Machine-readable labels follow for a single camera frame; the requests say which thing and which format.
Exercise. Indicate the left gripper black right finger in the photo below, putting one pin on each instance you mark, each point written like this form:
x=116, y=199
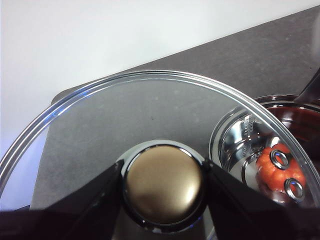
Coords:
x=250, y=217

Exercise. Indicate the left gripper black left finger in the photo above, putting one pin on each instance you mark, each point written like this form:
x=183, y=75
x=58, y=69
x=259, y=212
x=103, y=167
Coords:
x=62, y=217

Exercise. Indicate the glass lid with green knob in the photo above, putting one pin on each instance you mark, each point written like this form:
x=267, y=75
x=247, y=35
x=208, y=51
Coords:
x=162, y=182

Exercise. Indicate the small orange pumpkin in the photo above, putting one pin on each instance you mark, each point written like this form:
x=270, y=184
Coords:
x=272, y=175

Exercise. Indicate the pale green electric steamer pot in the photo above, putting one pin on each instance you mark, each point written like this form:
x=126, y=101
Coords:
x=302, y=125

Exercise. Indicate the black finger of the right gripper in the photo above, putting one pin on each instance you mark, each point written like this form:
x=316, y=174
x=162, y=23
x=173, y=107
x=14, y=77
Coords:
x=311, y=90

